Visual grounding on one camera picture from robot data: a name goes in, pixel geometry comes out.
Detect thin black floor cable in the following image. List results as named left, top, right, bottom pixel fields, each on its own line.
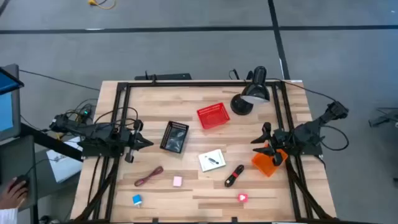
left=19, top=69, right=101, bottom=92

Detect black tripod stand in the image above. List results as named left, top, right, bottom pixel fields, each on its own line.
left=368, top=107, right=398, bottom=128

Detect black diagonal support beam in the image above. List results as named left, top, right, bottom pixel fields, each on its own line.
left=20, top=123, right=84, bottom=162

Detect computer monitor with blue screen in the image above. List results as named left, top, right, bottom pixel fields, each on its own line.
left=0, top=63, right=25, bottom=142

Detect person's hand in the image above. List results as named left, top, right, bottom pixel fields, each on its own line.
left=0, top=177, right=29, bottom=210

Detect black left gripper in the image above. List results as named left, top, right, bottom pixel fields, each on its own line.
left=119, top=119, right=155, bottom=164

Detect white paper sheet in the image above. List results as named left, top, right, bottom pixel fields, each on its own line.
left=45, top=136, right=84, bottom=184

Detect person's forearm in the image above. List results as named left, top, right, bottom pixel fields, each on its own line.
left=0, top=207, right=19, bottom=224

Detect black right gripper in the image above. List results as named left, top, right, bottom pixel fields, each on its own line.
left=250, top=121, right=292, bottom=167

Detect red mesh plastic basket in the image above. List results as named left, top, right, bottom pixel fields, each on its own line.
left=196, top=102, right=231, bottom=130

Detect white product box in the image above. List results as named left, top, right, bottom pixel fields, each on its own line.
left=198, top=148, right=227, bottom=173

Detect black mesh plastic basket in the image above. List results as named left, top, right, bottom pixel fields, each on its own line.
left=159, top=120, right=190, bottom=154

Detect long black power strip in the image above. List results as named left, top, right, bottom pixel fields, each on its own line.
left=134, top=70, right=193, bottom=82

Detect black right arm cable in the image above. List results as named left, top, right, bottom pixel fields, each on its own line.
left=319, top=124, right=350, bottom=152

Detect black box with green light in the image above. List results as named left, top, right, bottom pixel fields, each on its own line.
left=73, top=104, right=96, bottom=121

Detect dark grey side desk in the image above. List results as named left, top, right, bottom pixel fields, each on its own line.
left=0, top=135, right=39, bottom=224

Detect yellow floor cable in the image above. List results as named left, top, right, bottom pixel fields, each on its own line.
left=88, top=0, right=116, bottom=10

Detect black desk lamp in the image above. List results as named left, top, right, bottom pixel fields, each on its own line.
left=229, top=65, right=271, bottom=116

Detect black aluminium table frame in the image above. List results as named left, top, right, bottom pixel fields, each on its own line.
left=71, top=81, right=336, bottom=224

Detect orange plastic bin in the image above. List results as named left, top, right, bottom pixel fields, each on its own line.
left=251, top=143, right=289, bottom=177

